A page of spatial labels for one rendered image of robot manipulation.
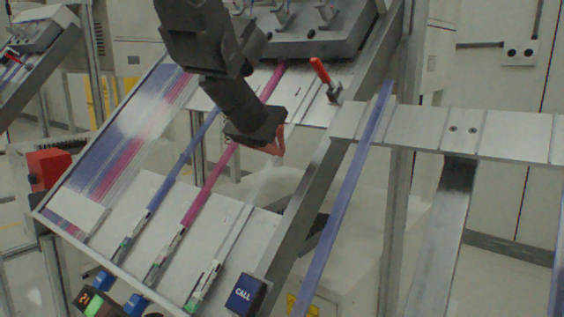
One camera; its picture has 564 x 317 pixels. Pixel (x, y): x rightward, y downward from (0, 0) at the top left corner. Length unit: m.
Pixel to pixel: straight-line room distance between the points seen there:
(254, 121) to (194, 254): 0.25
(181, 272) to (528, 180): 1.97
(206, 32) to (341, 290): 0.59
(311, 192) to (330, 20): 0.35
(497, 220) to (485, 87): 0.76
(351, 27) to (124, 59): 1.45
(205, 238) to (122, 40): 1.48
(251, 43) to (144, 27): 1.54
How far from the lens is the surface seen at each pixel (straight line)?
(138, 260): 0.73
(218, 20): 0.45
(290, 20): 0.82
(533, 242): 2.43
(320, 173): 0.59
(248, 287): 0.51
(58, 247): 1.15
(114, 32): 1.98
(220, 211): 0.65
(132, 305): 0.68
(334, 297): 0.82
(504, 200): 2.36
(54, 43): 1.88
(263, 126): 0.55
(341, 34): 0.71
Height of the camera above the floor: 1.10
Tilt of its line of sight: 16 degrees down
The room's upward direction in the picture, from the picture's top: straight up
